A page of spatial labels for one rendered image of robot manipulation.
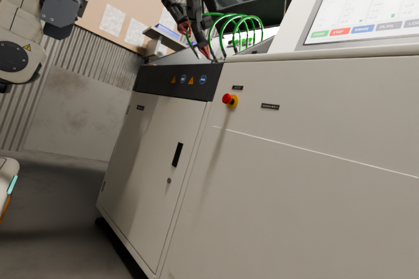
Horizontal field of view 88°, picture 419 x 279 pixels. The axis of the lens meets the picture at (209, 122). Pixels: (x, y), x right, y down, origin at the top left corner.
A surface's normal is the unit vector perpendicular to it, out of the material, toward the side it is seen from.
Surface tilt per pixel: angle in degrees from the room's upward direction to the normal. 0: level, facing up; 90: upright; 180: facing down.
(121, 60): 90
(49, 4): 90
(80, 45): 90
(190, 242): 90
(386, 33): 76
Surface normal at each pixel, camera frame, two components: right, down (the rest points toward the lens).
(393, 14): -0.58, -0.46
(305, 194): -0.67, -0.24
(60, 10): 0.57, 0.12
